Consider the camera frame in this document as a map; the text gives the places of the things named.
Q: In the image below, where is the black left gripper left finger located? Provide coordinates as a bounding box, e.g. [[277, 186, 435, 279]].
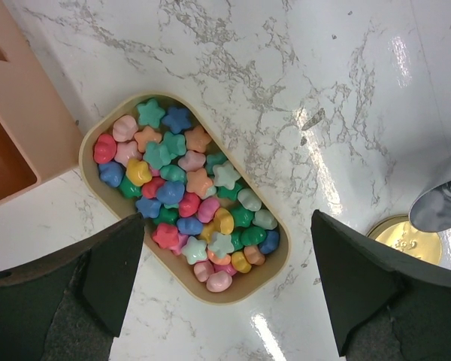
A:
[[0, 214, 144, 360]]

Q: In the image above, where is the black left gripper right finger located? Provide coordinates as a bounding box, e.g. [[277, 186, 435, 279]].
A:
[[311, 210, 451, 360]]

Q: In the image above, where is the silver metal scoop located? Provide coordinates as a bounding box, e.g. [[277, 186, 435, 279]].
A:
[[408, 149, 451, 232]]

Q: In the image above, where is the beige tray of star candies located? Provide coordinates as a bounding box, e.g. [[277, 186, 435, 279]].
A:
[[79, 93, 290, 305]]

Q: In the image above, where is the gold jar lid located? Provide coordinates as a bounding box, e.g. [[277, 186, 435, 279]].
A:
[[368, 215, 443, 265]]

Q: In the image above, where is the peach desk organizer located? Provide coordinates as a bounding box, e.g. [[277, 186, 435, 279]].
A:
[[0, 1, 82, 205]]

